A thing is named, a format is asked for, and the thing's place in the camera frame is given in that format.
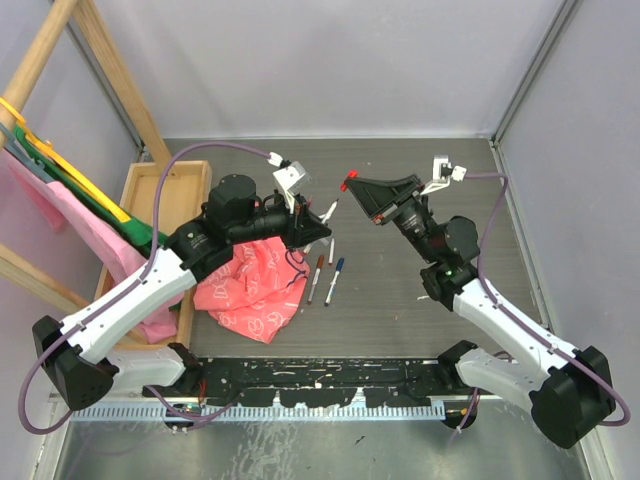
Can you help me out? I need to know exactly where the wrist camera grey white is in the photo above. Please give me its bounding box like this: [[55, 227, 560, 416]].
[[420, 155, 467, 196], [273, 160, 311, 211]]

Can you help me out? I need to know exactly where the white pen brown cap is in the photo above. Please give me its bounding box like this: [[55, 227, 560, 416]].
[[307, 254, 325, 305]]

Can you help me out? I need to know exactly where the aluminium corner profile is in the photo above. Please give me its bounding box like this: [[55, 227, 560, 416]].
[[67, 1, 147, 162], [490, 0, 583, 148]]

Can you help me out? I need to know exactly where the green garment on hanger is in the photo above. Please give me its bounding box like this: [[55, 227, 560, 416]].
[[13, 126, 152, 258]]

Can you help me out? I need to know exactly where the wooden rack base tray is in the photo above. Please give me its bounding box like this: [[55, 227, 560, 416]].
[[92, 159, 212, 359]]

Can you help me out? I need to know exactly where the aluminium corner profile right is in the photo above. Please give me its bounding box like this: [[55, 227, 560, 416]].
[[490, 0, 583, 148]]

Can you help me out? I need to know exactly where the yellow hanger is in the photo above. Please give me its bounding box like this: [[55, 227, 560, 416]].
[[1, 98, 131, 223]]

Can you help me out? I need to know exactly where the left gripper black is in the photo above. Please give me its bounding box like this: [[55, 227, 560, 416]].
[[229, 190, 330, 252]]

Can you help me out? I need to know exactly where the wooden clothes rack frame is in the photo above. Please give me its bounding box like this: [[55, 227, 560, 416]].
[[1, 1, 170, 313]]

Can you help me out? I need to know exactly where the aluminium corner profile left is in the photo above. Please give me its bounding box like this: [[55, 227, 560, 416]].
[[67, 1, 147, 162]]

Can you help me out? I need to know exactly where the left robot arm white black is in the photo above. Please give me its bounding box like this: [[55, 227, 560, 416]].
[[32, 162, 331, 411]]

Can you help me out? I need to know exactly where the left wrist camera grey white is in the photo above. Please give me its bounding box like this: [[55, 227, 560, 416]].
[[273, 160, 311, 211]]

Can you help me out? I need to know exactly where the short white pen beside cloth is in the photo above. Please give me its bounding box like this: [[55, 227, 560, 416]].
[[328, 238, 335, 266]]

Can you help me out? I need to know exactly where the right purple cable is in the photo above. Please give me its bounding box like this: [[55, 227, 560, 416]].
[[452, 167, 631, 434]]

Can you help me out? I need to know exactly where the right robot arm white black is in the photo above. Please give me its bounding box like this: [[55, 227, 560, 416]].
[[343, 175, 620, 449]]

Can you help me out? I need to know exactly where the red pen cap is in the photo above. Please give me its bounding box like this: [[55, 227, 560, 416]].
[[340, 170, 359, 192]]

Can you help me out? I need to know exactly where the grey-blue hanger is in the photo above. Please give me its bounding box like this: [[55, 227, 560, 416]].
[[0, 124, 54, 183]]

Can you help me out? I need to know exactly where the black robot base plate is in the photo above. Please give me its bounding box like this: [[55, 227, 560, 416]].
[[158, 357, 472, 408]]

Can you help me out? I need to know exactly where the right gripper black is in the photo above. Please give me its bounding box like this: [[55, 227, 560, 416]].
[[344, 174, 440, 264]]

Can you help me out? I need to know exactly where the pink garment on hanger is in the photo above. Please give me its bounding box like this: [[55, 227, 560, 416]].
[[0, 149, 185, 346]]

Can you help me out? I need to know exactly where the coral patterned cloth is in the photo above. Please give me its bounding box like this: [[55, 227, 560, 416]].
[[193, 237, 310, 344]]

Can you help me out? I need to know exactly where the slotted cable duct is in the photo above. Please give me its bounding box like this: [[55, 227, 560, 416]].
[[71, 401, 446, 423]]

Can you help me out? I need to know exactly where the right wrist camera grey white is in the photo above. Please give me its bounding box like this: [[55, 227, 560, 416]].
[[420, 155, 467, 196]]

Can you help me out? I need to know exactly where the short white pen red tip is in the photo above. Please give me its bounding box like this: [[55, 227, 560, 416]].
[[322, 199, 339, 224]]

